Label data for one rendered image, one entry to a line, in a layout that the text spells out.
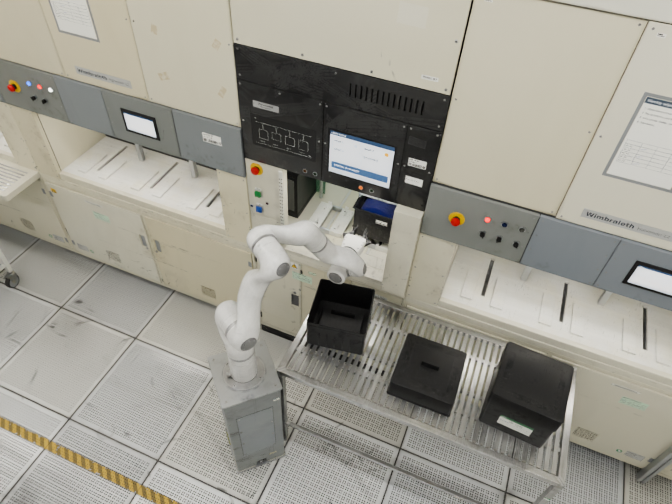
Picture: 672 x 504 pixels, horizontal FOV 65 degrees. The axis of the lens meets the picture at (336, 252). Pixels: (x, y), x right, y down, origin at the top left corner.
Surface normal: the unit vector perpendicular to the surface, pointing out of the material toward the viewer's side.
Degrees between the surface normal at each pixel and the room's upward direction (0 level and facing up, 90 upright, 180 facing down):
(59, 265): 0
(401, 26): 89
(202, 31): 90
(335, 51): 92
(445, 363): 0
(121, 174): 0
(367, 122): 90
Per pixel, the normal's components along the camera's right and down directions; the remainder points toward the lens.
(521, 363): 0.04, -0.69
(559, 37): -0.38, 0.66
